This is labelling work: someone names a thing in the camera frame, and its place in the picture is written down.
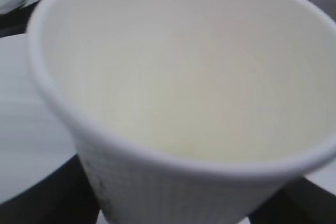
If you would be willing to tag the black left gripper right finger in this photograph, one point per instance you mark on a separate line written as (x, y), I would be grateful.
(299, 202)

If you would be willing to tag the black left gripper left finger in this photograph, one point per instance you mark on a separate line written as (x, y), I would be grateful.
(65, 196)

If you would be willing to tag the white paper cup green logo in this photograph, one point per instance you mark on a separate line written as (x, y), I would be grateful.
(188, 111)

